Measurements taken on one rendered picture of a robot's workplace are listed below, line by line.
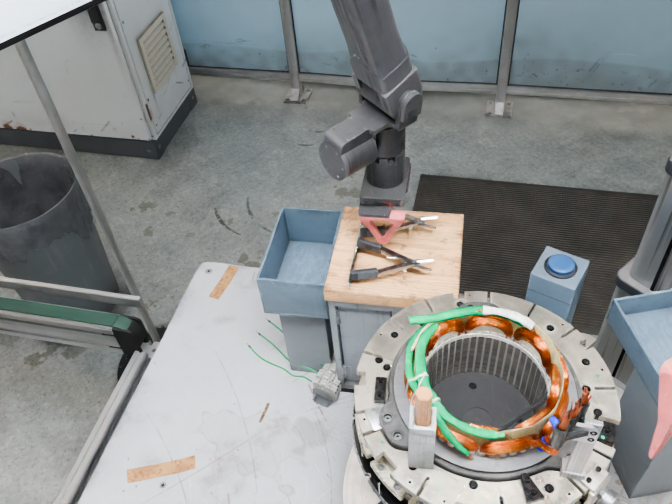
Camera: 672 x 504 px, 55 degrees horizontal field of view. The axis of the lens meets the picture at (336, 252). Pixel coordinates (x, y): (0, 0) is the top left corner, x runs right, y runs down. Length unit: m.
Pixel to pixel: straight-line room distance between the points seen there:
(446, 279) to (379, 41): 0.38
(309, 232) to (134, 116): 1.97
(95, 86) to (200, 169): 0.56
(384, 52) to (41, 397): 1.87
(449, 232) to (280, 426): 0.45
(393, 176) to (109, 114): 2.27
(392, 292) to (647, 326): 0.37
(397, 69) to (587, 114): 2.51
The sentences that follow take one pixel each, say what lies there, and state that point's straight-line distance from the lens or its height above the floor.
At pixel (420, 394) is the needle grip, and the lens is 0.67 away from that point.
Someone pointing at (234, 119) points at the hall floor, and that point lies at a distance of 3.29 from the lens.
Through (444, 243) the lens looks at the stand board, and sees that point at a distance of 1.03.
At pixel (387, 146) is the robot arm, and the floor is 1.25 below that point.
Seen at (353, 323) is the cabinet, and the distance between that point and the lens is 1.04.
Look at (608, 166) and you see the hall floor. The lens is 2.99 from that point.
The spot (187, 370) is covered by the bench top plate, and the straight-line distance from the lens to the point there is 1.28.
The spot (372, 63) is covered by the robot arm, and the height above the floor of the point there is 1.40.
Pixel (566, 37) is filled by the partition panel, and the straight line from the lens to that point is 3.06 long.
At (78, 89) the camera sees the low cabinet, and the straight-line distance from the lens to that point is 3.09.
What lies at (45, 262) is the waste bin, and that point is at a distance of 2.23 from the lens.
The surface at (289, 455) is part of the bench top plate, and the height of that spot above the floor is 0.78.
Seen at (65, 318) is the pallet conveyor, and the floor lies 0.76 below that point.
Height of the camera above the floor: 1.80
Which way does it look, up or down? 46 degrees down
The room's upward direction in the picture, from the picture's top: 6 degrees counter-clockwise
